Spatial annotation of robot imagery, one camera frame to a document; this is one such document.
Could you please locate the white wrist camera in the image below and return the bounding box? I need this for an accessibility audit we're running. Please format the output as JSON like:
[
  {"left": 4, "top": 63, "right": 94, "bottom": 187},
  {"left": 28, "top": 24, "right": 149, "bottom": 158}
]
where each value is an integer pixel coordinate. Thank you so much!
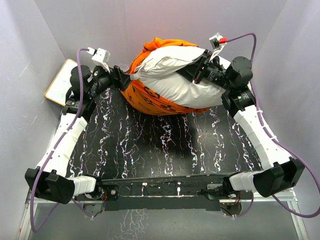
[
  {"left": 87, "top": 47, "right": 111, "bottom": 73},
  {"left": 209, "top": 32, "right": 227, "bottom": 60}
]

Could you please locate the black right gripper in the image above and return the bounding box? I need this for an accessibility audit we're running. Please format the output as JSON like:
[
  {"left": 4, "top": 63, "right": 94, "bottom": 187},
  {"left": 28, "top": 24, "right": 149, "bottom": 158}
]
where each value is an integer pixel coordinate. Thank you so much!
[{"left": 175, "top": 50, "right": 234, "bottom": 91}]

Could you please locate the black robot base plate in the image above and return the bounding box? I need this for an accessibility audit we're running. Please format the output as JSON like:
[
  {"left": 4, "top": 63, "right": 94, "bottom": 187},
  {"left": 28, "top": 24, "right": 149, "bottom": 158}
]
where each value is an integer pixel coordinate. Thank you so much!
[{"left": 72, "top": 174, "right": 253, "bottom": 212}]

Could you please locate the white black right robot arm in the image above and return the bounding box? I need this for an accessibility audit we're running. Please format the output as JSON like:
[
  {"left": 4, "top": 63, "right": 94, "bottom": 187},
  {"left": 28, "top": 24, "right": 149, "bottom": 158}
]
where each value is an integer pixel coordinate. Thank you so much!
[{"left": 177, "top": 50, "right": 305, "bottom": 199}]

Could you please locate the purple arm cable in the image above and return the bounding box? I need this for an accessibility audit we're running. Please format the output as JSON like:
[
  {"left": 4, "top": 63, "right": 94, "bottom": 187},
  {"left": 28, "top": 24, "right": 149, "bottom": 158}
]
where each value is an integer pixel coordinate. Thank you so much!
[
  {"left": 29, "top": 47, "right": 101, "bottom": 233},
  {"left": 219, "top": 32, "right": 320, "bottom": 219}
]

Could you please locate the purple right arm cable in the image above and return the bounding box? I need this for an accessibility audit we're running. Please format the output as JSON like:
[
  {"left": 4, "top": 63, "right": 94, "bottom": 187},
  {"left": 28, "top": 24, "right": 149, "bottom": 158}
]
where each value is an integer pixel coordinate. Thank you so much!
[{"left": 219, "top": 32, "right": 320, "bottom": 219}]

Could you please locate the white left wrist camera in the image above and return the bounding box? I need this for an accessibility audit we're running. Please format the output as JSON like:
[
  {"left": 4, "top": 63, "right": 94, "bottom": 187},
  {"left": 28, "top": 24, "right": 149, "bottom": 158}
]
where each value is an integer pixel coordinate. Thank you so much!
[{"left": 87, "top": 47, "right": 111, "bottom": 73}]

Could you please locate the white pillow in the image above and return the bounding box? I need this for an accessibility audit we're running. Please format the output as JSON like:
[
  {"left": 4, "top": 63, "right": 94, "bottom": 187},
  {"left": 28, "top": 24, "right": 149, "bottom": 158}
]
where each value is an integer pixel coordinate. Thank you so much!
[{"left": 130, "top": 45, "right": 225, "bottom": 109}]

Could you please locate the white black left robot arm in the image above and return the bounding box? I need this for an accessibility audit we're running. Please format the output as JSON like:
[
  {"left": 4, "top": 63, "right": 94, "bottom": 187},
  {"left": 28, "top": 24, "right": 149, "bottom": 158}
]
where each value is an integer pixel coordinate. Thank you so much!
[{"left": 24, "top": 65, "right": 131, "bottom": 204}]

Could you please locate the small white dry-erase board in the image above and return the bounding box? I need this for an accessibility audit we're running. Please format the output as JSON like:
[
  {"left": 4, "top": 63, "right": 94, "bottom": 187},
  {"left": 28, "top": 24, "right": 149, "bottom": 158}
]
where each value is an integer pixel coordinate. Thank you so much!
[{"left": 44, "top": 59, "right": 77, "bottom": 106}]

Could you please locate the orange patterned plush pillowcase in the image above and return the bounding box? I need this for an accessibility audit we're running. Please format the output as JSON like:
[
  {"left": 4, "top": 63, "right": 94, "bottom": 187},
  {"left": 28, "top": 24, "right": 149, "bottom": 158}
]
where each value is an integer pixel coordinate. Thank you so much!
[{"left": 121, "top": 37, "right": 211, "bottom": 116}]

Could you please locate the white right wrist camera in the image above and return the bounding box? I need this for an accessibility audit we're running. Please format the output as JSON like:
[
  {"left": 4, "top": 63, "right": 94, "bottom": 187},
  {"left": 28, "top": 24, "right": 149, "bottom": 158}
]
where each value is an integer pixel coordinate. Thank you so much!
[{"left": 209, "top": 32, "right": 227, "bottom": 60}]

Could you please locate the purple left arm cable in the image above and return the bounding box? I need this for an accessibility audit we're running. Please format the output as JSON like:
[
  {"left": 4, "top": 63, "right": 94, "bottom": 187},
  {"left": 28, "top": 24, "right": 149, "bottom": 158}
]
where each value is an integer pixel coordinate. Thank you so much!
[{"left": 29, "top": 47, "right": 101, "bottom": 233}]

